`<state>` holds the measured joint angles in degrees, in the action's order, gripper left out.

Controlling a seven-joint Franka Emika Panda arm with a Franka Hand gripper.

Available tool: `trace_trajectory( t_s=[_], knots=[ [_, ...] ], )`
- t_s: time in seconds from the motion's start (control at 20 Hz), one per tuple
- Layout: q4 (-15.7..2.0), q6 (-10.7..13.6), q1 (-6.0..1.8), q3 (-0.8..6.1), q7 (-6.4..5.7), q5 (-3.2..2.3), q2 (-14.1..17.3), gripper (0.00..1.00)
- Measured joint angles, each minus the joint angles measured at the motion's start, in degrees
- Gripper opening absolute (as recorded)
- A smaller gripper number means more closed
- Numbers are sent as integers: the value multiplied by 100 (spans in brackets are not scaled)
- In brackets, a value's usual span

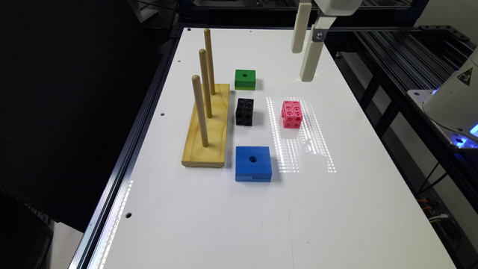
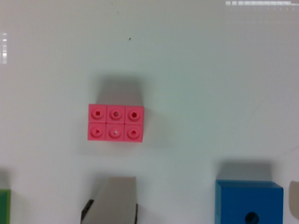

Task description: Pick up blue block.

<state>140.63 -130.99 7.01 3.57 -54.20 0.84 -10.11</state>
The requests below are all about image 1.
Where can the wooden peg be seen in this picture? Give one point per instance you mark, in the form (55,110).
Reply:
(200,109)
(205,83)
(209,59)

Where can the green square block with hole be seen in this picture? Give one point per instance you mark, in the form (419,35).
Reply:
(245,79)

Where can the front wooden peg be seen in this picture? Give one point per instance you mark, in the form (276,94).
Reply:
(200,109)

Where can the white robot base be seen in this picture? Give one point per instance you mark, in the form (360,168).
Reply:
(452,107)

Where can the middle wooden peg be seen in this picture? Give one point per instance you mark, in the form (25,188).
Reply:
(205,83)

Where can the blue square block with hole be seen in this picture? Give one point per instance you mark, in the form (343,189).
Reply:
(253,164)

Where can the wooden peg board base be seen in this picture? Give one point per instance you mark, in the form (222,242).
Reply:
(195,154)

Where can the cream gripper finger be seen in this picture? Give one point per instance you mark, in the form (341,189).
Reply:
(300,26)
(314,46)

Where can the pink interlocking cube block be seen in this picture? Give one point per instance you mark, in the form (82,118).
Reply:
(291,114)

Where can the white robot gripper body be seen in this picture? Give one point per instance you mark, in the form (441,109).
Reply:
(338,7)

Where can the rear wooden peg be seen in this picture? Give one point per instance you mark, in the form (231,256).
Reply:
(209,59)

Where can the black interlocking cube block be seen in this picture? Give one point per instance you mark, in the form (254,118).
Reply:
(244,112)

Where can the black aluminium frame rack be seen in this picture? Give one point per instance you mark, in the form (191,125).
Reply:
(381,65)

